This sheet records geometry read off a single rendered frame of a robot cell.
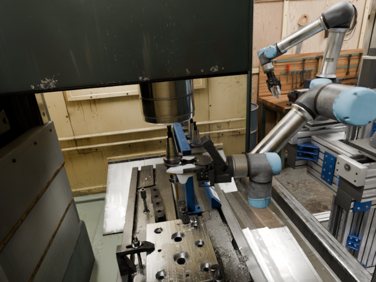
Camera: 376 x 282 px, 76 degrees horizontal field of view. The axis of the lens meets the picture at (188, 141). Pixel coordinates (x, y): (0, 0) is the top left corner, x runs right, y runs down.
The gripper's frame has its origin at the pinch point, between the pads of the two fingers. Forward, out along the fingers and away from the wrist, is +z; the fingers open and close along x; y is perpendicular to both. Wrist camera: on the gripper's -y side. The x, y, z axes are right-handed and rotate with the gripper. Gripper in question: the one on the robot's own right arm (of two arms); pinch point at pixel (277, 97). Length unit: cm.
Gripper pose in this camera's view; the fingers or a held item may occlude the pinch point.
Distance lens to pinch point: 188.4
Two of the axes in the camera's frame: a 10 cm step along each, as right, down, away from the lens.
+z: 3.3, 9.4, 0.4
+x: 8.3, -2.8, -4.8
